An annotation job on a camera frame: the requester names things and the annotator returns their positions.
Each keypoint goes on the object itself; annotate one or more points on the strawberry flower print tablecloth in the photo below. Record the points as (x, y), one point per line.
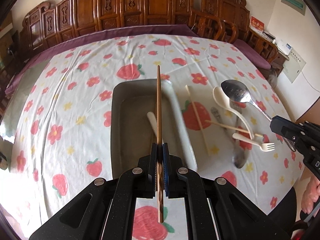
(60, 127)

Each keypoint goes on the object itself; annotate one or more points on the carved wooden chair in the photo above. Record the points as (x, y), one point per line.
(211, 27)

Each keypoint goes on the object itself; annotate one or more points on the purple bed sheet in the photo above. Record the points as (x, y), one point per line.
(117, 33)

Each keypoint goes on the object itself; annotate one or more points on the pale bamboo chopstick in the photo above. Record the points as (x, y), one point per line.
(233, 128)
(198, 119)

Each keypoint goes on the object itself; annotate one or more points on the steel fork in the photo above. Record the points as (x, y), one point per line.
(238, 109)

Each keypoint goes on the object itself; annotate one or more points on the white wall panel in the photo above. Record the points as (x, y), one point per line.
(293, 66)

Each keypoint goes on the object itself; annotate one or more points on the steel spoon smiley handle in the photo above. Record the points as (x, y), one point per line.
(239, 155)

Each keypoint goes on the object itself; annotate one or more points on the white plastic fork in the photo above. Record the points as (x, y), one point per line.
(265, 147)

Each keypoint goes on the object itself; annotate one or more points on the grey metal tray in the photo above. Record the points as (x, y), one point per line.
(131, 132)

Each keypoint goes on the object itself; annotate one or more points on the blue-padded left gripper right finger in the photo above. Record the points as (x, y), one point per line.
(167, 169)

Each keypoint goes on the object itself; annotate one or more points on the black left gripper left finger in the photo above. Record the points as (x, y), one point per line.
(152, 168)

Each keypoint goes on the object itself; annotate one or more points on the wooden side cabinet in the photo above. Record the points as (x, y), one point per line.
(265, 48)

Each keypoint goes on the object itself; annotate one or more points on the white plastic spoon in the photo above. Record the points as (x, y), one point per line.
(223, 101)

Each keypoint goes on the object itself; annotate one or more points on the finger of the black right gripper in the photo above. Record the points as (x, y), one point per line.
(287, 129)

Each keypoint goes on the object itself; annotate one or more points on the large steel spoon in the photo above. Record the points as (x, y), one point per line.
(238, 92)

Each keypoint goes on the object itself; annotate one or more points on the green framed wall sign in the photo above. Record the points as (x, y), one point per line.
(298, 5)

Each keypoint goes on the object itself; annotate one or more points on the red box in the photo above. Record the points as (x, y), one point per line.
(256, 25)

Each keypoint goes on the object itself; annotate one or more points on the brown wooden chopstick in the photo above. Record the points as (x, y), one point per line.
(159, 147)

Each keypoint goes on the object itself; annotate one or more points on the right hand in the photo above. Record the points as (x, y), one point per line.
(310, 195)

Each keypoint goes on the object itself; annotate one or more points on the white plastic knife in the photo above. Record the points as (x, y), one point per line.
(156, 125)

